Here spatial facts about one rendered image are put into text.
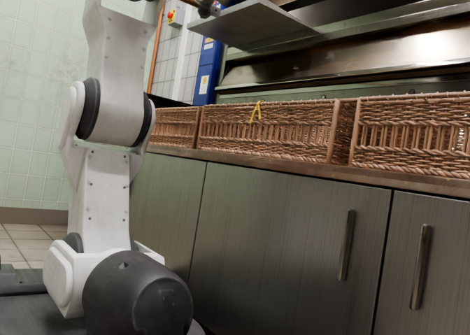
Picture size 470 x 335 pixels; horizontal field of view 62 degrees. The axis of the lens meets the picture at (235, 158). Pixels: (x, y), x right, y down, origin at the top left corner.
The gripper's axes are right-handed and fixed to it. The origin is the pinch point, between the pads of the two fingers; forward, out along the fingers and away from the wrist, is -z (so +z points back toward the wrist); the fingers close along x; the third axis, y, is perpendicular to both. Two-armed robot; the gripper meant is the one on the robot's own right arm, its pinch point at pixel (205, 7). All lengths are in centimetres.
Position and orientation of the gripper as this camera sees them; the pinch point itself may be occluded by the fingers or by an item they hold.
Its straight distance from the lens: 179.9
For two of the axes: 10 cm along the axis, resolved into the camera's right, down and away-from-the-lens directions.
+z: 0.5, -0.2, -10.0
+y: -9.9, -1.5, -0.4
